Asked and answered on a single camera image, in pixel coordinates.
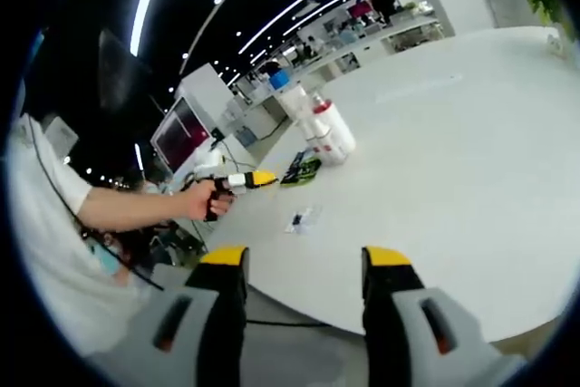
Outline person's left hand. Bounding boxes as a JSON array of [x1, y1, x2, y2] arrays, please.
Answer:
[[180, 178, 235, 220]]

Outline potted green plant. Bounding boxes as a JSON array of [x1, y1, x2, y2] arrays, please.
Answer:
[[525, 0, 572, 39]]

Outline white skincare tube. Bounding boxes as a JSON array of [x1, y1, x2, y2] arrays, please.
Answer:
[[275, 83, 314, 128]]

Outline open laptop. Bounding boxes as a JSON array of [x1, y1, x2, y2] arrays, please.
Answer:
[[150, 95, 212, 170]]

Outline clear capped skincare bottle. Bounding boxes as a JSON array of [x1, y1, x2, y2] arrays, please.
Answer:
[[302, 117, 330, 157], [313, 126, 349, 166]]

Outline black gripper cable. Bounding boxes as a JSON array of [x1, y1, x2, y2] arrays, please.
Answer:
[[217, 137, 259, 171], [26, 114, 327, 328]]

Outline green black foil sachet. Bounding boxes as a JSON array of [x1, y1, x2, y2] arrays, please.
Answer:
[[279, 150, 324, 188]]

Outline red collared skincare bottle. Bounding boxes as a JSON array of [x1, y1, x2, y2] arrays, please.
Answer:
[[310, 92, 357, 156]]

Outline white office counter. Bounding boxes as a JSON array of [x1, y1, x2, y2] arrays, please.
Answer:
[[230, 15, 448, 143]]

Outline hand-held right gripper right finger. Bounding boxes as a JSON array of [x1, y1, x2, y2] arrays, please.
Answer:
[[361, 246, 527, 387]]

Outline small clear plastic bag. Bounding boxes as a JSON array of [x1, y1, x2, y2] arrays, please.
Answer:
[[285, 206, 324, 235]]

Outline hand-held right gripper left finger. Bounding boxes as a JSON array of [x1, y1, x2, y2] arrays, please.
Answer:
[[130, 245, 249, 387]]

